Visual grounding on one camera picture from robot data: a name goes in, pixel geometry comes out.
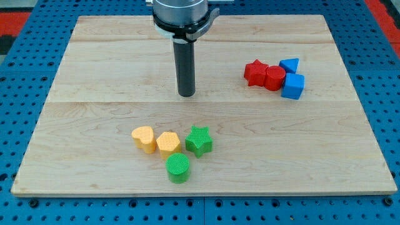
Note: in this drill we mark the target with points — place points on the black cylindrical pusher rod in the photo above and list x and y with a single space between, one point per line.
185 68

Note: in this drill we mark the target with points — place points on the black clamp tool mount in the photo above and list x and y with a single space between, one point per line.
183 34

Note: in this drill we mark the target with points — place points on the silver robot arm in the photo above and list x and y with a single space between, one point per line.
183 22

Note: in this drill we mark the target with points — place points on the red star block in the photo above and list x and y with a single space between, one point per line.
255 73

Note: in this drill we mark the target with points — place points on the green star block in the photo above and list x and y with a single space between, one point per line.
199 141

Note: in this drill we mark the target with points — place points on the red cylinder block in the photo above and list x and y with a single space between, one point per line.
275 75

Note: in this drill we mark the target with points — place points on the yellow hexagon block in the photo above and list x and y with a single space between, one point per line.
168 144

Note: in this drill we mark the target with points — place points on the yellow heart block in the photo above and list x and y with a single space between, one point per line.
144 139

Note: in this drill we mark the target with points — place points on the blue triangle block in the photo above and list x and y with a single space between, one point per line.
290 65

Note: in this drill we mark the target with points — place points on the wooden board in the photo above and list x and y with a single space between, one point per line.
117 74

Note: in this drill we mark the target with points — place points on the green cylinder block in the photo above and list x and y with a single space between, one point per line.
178 168

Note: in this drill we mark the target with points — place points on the blue cube block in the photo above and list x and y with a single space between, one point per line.
293 86

